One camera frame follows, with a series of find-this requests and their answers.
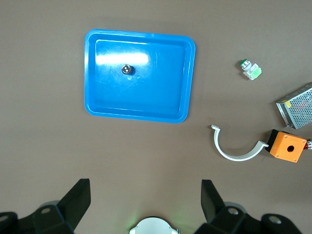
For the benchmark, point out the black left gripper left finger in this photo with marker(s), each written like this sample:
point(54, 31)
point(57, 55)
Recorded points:
point(61, 214)

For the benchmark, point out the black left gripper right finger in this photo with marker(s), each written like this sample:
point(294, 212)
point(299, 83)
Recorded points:
point(226, 217)

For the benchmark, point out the dark cylindrical capacitor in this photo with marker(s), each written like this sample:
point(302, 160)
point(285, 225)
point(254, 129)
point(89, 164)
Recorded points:
point(127, 69)

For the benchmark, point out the orange button box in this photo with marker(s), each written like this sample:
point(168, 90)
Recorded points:
point(285, 146)

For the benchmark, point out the perforated metal power supply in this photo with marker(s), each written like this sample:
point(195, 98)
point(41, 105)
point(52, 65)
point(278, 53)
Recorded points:
point(299, 107)

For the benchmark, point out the blue plastic tray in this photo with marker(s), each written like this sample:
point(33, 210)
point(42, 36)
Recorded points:
point(146, 97)

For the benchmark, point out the green white small connector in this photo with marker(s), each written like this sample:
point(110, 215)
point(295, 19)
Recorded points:
point(252, 72)

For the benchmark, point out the large white curved bracket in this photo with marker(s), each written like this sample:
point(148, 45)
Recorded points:
point(237, 158)

